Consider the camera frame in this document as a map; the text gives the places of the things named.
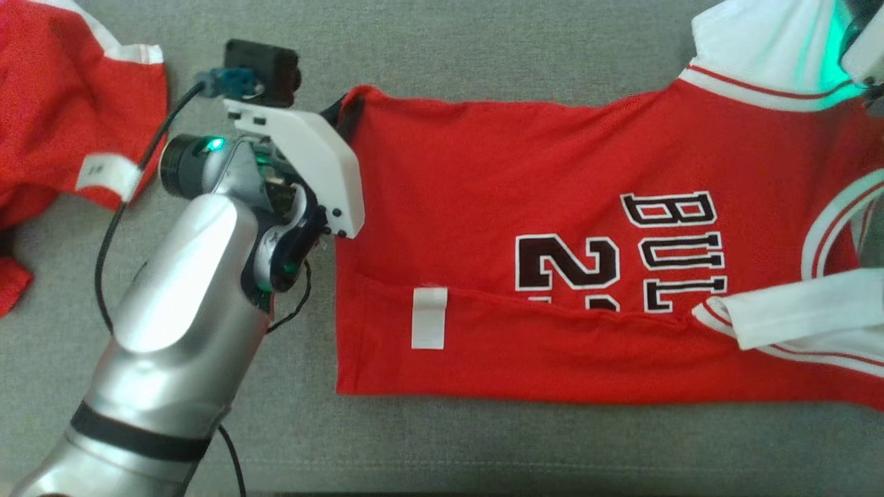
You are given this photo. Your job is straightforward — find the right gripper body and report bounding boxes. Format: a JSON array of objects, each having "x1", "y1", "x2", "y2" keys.
[{"x1": 844, "y1": 0, "x2": 884, "y2": 42}]

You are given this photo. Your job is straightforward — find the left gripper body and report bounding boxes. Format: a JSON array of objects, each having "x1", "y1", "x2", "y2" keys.
[{"x1": 257, "y1": 142, "x2": 329, "y2": 235}]

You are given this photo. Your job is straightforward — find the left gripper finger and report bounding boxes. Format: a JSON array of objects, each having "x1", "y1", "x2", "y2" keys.
[{"x1": 321, "y1": 93, "x2": 365, "y2": 143}]

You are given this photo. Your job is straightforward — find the red jersey with white sleeves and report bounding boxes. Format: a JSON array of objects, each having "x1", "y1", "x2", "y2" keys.
[{"x1": 334, "y1": 0, "x2": 884, "y2": 413}]

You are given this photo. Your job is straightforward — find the red shorts with white trim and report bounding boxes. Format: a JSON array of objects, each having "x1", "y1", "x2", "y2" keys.
[{"x1": 0, "y1": 0, "x2": 171, "y2": 320}]

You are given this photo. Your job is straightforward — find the grey fabric sofa seat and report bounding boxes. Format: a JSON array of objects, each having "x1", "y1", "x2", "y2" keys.
[{"x1": 0, "y1": 0, "x2": 884, "y2": 497}]

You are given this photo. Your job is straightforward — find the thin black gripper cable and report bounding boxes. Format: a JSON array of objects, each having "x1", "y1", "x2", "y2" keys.
[{"x1": 266, "y1": 257, "x2": 313, "y2": 334}]

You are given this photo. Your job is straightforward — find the teal left camera connector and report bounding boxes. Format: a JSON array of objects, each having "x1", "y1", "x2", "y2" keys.
[{"x1": 195, "y1": 67, "x2": 262, "y2": 99}]

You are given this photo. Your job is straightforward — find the black left camera cable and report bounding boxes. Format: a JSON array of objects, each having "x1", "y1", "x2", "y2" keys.
[{"x1": 95, "y1": 81, "x2": 247, "y2": 497}]

